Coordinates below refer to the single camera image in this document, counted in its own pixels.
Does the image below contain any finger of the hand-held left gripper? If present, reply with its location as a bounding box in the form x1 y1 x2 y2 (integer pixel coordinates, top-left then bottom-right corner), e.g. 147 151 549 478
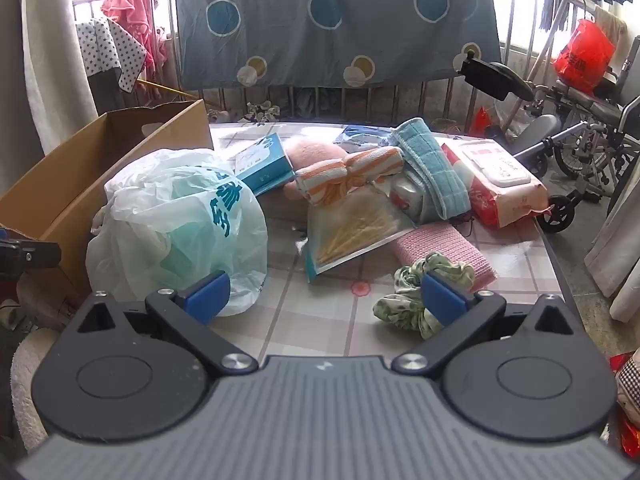
0 227 62 281

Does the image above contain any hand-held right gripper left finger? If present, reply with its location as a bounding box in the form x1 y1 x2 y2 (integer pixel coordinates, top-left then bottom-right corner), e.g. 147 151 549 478
75 269 259 377

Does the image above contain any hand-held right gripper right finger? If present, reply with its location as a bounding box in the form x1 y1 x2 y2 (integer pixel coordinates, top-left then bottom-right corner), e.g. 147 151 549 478
391 270 577 377

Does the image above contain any green floral scrunchie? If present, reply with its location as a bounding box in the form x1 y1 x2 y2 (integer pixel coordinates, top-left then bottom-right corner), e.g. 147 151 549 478
372 252 476 341

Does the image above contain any brown cardboard box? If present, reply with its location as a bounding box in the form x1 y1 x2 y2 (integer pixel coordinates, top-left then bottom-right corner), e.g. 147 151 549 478
0 99 215 306

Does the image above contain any white yogurt cup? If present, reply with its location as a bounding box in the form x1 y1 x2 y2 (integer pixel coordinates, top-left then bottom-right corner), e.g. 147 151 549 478
389 170 431 223

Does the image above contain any teal towel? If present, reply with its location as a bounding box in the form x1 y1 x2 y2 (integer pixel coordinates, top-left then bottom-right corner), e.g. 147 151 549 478
390 117 472 224

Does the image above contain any blue and white packet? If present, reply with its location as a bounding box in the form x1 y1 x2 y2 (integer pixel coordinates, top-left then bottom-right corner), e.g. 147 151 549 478
334 124 401 153

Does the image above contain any pink knit cloth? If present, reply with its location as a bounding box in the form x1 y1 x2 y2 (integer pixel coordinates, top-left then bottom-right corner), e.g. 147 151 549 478
392 222 499 293

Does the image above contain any white plastic bag teal print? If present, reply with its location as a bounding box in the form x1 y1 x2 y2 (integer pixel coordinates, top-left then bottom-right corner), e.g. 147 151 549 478
86 149 269 317

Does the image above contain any clear bag of cotton swabs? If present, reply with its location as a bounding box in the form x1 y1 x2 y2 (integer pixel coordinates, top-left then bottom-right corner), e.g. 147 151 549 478
305 187 417 282

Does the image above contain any pink wet wipes pack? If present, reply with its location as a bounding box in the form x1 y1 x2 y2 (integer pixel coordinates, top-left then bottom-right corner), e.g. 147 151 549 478
441 136 550 229

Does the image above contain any white fluffy cushion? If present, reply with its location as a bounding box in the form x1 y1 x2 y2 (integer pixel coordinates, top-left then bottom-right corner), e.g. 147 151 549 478
10 330 66 453

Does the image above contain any blue paper box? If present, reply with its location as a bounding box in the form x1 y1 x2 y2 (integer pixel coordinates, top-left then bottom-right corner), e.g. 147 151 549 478
234 132 297 196

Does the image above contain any orange striped towel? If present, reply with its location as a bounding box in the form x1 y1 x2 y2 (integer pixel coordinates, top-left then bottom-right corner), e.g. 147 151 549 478
295 146 405 207

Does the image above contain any pink plush toy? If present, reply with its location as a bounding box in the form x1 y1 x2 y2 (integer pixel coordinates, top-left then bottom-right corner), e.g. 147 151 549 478
282 139 348 201

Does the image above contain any black cloth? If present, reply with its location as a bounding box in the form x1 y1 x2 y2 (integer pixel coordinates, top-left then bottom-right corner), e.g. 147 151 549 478
87 67 136 116

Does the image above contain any red packet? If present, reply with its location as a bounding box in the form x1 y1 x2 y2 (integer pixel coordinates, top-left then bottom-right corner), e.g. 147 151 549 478
470 106 496 138

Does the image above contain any light curtain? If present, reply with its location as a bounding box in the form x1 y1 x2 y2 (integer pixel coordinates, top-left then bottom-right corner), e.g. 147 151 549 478
585 170 640 323

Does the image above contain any grey white curtain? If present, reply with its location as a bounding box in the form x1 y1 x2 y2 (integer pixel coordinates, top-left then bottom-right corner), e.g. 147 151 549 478
20 0 98 156

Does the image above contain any red checkered bag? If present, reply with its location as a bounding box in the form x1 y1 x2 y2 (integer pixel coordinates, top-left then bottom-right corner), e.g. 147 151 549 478
609 347 640 461

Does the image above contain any metal railing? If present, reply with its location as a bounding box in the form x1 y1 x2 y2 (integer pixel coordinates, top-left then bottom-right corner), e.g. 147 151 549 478
72 0 596 133

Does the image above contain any yellow stick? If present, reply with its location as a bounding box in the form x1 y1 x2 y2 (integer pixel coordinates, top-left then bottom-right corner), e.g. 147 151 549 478
136 77 201 101

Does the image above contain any white polka dot cloth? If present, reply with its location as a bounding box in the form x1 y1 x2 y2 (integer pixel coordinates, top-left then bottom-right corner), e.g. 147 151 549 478
75 16 148 93

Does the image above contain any wheelchair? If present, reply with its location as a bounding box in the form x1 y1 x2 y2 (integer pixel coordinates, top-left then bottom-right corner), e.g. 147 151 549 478
457 35 640 233

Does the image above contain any pink garment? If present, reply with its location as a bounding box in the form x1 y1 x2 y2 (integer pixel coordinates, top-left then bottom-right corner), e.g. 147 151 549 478
101 0 171 83

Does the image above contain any blue dotted quilt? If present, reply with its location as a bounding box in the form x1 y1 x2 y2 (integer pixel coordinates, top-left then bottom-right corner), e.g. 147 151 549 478
172 0 502 90

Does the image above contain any red plastic bag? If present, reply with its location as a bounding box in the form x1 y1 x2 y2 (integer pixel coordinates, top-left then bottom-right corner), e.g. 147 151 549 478
552 19 616 93

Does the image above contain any beige hanging towel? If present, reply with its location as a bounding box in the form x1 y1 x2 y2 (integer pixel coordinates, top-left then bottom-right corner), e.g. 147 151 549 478
592 7 628 53

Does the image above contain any mop with wooden handle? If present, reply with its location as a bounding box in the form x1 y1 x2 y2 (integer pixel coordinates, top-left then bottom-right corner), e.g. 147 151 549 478
500 0 583 133

